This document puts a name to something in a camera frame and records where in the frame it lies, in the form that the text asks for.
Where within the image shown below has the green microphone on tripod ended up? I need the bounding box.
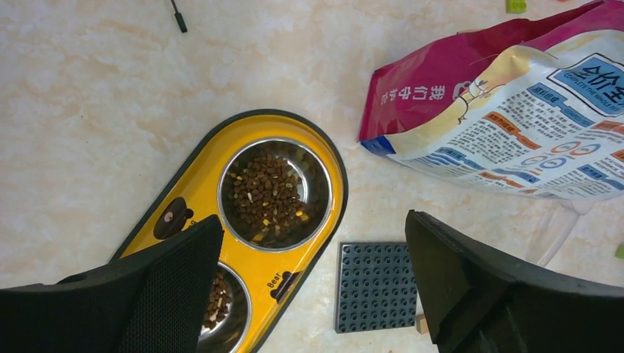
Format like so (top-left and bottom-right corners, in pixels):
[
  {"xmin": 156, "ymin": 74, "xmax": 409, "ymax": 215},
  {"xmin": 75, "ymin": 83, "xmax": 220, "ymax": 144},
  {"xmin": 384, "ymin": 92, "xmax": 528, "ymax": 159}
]
[{"xmin": 170, "ymin": 0, "xmax": 188, "ymax": 33}]

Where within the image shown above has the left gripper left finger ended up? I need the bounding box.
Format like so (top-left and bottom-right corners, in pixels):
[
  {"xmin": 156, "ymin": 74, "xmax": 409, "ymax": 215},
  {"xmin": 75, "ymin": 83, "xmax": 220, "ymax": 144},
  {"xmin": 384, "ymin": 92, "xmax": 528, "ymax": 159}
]
[{"xmin": 1, "ymin": 215, "xmax": 224, "ymax": 352}]

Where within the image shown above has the small wooden block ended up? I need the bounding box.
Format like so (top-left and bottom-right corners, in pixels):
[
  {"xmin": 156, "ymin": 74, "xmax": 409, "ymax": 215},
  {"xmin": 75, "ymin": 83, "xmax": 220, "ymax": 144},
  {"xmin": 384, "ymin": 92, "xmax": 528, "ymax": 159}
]
[{"xmin": 415, "ymin": 314, "xmax": 429, "ymax": 335}]

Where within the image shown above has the yellow double pet bowl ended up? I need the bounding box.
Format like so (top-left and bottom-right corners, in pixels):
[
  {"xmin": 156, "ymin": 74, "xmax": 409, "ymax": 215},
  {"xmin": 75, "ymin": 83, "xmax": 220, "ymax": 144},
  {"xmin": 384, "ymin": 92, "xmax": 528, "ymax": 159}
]
[{"xmin": 114, "ymin": 109, "xmax": 348, "ymax": 352}]

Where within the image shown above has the dark grey square baseplate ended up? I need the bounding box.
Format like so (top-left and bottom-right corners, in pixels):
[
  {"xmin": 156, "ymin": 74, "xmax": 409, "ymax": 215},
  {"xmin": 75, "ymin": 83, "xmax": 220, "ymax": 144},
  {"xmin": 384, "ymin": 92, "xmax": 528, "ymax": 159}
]
[{"xmin": 334, "ymin": 242, "xmax": 417, "ymax": 334}]

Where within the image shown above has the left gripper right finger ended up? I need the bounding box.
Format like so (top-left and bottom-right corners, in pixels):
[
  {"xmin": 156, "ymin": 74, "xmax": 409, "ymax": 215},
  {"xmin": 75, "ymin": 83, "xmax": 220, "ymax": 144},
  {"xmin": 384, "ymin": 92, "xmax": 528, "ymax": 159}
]
[{"xmin": 405, "ymin": 210, "xmax": 623, "ymax": 352}]

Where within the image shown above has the clear plastic scoop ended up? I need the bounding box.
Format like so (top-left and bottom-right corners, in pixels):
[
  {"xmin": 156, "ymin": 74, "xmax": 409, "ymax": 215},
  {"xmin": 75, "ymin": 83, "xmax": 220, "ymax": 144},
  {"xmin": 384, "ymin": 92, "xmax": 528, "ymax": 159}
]
[{"xmin": 524, "ymin": 200, "xmax": 595, "ymax": 267}]

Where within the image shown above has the pink pet food bag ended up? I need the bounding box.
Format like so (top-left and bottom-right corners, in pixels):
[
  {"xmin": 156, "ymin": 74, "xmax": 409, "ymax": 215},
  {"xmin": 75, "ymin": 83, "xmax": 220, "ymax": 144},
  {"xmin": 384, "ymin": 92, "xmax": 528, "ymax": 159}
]
[{"xmin": 358, "ymin": 1, "xmax": 623, "ymax": 202}]

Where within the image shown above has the green lego brick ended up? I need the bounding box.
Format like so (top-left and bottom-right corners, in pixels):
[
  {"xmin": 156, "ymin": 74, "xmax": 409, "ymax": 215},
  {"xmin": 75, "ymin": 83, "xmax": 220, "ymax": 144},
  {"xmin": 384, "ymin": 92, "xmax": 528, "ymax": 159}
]
[{"xmin": 505, "ymin": 0, "xmax": 527, "ymax": 14}]

